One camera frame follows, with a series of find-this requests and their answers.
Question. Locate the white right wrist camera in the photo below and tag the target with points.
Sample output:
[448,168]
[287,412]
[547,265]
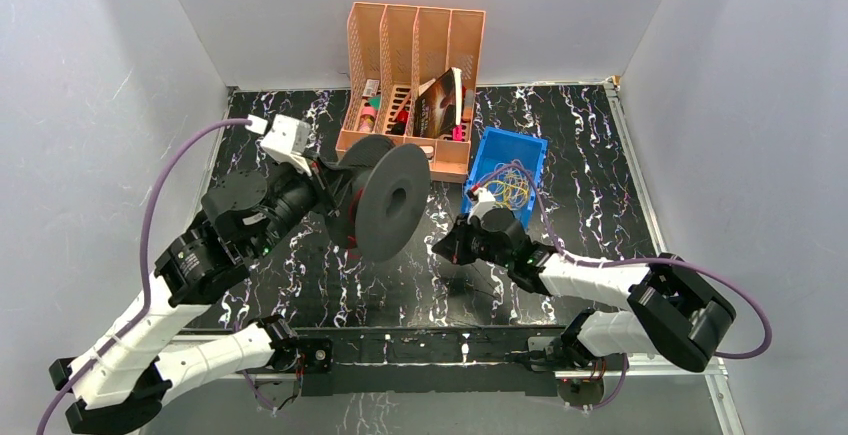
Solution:
[482,201]

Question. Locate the grey filament spool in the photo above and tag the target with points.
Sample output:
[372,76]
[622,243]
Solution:
[384,204]

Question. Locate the red black bottle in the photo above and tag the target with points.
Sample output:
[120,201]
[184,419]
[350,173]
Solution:
[398,127]

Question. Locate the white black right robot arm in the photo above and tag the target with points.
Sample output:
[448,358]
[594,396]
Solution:
[658,308]

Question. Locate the pink sticker roll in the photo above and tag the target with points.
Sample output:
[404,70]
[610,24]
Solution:
[367,119]

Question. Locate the dark book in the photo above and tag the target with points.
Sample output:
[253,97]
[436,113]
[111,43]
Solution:
[438,109]

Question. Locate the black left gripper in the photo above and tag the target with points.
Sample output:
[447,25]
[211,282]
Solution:
[332,189]

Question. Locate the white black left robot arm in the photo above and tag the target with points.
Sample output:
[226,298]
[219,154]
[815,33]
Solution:
[129,375]

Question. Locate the blue plastic bin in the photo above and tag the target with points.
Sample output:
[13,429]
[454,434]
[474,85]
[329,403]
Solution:
[498,148]

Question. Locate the pink desk organizer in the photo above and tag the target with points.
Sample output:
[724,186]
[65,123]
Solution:
[394,51]

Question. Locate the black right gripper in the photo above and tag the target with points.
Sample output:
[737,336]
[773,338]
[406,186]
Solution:
[450,248]

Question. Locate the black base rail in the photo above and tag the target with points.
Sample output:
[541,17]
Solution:
[465,359]

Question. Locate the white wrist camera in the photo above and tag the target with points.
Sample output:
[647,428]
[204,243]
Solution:
[287,141]
[482,201]

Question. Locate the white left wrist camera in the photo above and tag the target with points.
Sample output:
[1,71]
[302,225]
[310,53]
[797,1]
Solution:
[287,141]

